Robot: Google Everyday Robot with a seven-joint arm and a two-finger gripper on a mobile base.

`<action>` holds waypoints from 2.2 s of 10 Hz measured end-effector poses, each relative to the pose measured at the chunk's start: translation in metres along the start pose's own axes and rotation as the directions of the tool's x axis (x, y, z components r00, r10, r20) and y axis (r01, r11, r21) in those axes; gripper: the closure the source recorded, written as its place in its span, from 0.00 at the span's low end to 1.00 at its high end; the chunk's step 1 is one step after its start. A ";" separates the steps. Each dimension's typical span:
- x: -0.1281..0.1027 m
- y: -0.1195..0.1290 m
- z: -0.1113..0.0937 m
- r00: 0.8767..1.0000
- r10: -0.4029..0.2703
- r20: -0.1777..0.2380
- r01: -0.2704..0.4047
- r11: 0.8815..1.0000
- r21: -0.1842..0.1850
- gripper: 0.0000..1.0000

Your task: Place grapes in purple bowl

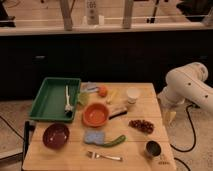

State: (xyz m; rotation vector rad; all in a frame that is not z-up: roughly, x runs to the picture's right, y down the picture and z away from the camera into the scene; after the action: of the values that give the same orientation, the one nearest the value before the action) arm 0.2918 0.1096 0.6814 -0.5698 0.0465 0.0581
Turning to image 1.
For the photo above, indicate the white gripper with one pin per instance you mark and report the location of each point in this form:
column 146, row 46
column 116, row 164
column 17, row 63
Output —
column 168, row 116

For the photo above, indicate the dark red grape bunch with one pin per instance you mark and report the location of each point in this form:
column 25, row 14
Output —
column 142, row 125

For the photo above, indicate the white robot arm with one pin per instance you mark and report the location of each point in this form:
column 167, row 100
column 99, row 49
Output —
column 185, row 83

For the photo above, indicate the orange bowl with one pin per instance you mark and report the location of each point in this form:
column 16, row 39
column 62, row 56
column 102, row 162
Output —
column 95, row 115

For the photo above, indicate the purple bowl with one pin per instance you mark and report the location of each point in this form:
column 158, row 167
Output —
column 56, row 136

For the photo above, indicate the metal cup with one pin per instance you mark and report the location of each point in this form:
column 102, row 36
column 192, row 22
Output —
column 152, row 149

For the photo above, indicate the white paper cup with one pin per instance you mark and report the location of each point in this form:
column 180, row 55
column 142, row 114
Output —
column 132, row 95

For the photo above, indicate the green chili pepper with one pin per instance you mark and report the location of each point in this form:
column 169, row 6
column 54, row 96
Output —
column 115, row 142

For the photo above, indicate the yellow banana toy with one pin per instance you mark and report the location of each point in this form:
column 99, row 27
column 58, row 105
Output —
column 111, row 97

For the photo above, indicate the orange fruit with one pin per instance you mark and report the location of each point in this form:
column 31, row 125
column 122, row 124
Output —
column 102, row 91

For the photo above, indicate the blue sponge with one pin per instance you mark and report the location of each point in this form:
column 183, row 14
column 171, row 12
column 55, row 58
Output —
column 94, row 137

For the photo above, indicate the grey blue cloth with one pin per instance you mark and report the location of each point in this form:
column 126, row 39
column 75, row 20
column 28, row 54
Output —
column 89, row 87

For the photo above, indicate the silver fork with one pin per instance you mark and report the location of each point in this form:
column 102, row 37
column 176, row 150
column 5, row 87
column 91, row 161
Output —
column 95, row 155

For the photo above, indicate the green lime wedge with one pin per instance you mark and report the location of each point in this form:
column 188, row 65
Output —
column 83, row 98

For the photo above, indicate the white dish brush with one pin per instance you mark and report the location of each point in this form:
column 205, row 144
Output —
column 68, row 106

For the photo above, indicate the green plastic tray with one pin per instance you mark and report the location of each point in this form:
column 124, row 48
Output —
column 49, row 104

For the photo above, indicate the white remote device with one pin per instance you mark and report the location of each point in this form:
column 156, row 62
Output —
column 92, row 12

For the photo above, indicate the black handled brush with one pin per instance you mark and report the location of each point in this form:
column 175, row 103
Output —
column 118, row 111

